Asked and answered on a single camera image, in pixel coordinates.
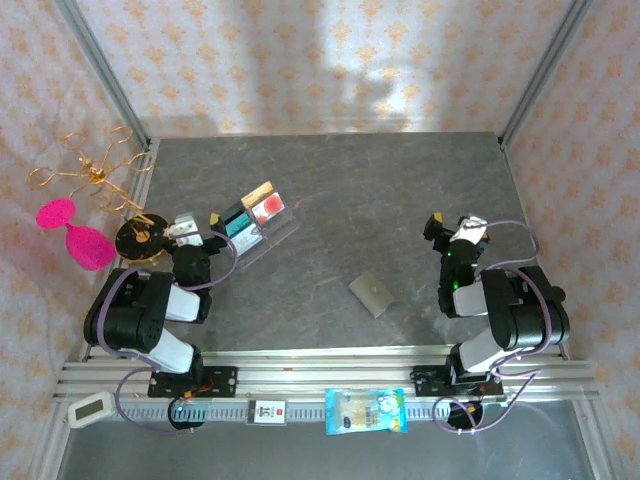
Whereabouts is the clear acrylic card stand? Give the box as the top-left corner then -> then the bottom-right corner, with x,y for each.
219,180 -> 300,274

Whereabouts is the grey card holder wallet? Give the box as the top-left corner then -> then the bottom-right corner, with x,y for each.
348,271 -> 397,319

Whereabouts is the teal card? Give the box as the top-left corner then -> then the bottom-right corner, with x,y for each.
224,212 -> 252,239

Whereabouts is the silver white VIP card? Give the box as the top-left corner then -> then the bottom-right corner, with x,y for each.
232,227 -> 264,254

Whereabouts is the gold VIP card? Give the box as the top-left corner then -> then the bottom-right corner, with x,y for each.
240,180 -> 276,206

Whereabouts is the white card red circle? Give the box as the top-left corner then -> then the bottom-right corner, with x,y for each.
249,192 -> 287,226

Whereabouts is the white label card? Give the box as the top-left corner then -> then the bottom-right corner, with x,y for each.
247,398 -> 287,427

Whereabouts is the pink hourglass shaped sponge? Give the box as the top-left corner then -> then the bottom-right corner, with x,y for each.
35,197 -> 117,272

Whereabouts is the black round connector hub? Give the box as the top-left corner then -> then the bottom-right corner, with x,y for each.
446,399 -> 484,434
167,397 -> 207,432

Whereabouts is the blue snack packet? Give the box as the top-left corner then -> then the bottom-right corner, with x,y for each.
324,387 -> 409,436

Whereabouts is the white digital timer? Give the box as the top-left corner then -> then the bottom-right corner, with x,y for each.
67,391 -> 116,430

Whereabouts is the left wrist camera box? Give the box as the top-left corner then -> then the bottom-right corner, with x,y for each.
164,213 -> 202,247

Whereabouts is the gold wire stand black base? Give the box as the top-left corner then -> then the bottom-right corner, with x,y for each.
27,124 -> 175,266

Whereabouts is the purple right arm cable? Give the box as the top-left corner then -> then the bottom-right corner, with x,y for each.
432,219 -> 559,436

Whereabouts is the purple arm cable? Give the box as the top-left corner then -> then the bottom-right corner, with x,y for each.
92,229 -> 239,436
432,219 -> 559,436

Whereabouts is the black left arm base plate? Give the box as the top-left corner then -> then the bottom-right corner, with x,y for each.
148,366 -> 240,400

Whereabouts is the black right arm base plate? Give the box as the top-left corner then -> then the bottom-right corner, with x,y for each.
412,364 -> 504,399

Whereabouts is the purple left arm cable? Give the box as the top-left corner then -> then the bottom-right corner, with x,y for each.
92,229 -> 239,436

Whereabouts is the aluminium corner post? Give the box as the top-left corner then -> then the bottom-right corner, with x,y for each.
499,0 -> 594,149
52,0 -> 154,151

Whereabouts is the aluminium rail frame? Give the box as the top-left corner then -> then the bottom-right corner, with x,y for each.
52,344 -> 601,402

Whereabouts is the grey slotted cable duct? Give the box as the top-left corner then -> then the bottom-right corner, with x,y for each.
114,399 -> 501,424

